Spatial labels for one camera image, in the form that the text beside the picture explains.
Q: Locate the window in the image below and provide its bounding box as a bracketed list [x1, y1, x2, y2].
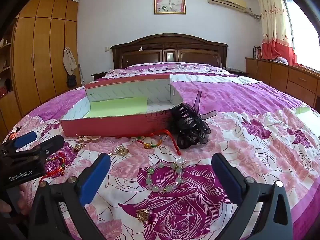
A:
[282, 0, 320, 68]

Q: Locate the wooden wardrobe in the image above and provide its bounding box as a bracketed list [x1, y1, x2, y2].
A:
[11, 0, 82, 117]

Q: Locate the green jade bead bracelet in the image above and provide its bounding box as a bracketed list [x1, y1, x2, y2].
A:
[146, 157, 186, 193]

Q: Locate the pearl gold brooch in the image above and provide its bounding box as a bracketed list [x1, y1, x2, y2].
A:
[113, 145, 129, 155]

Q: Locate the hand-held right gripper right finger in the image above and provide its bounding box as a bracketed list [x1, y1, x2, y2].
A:
[212, 153, 293, 240]

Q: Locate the framed wedding photo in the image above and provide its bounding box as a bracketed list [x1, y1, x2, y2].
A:
[153, 0, 187, 15]

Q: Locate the person's left hand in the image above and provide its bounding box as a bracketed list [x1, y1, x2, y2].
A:
[0, 184, 29, 218]

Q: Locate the green paper sheet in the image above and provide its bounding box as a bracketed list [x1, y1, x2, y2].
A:
[84, 96, 148, 118]

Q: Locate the black ribbon hair claw clip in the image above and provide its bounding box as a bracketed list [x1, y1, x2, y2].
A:
[170, 91, 217, 148]

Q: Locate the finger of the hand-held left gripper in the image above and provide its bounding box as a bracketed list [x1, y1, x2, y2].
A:
[15, 134, 65, 164]
[0, 131, 37, 155]

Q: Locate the red braided string bracelet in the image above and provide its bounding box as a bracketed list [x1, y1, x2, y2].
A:
[40, 155, 66, 180]
[132, 130, 182, 155]

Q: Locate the dark wooden nightstand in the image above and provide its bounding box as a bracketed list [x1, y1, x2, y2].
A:
[222, 66, 249, 77]
[91, 71, 108, 81]

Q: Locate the pink floral bed blanket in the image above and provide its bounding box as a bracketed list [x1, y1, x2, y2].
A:
[0, 62, 320, 240]

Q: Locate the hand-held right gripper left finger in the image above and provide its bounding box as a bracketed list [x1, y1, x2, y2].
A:
[27, 153, 111, 240]

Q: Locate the low wooden cabinet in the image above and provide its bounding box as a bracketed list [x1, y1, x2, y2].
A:
[245, 57, 320, 110]

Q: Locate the gold pink hair clip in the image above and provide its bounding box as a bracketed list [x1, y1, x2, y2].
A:
[76, 135, 102, 143]

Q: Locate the red cardboard box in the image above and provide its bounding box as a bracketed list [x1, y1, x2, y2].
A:
[59, 74, 184, 138]

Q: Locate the small gold pearl ornament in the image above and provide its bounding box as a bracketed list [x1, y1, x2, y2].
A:
[73, 142, 87, 153]

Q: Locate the cream and red curtain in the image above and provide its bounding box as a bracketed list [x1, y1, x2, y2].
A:
[255, 0, 297, 65]

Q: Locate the round gold brooch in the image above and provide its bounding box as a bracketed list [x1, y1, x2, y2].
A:
[136, 209, 150, 222]

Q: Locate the dark wooden headboard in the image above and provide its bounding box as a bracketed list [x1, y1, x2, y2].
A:
[111, 33, 229, 69]

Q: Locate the wall air conditioner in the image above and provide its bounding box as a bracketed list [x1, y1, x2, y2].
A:
[206, 0, 247, 12]

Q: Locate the beige hanging cloth bag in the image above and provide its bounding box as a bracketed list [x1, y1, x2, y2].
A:
[62, 47, 77, 76]

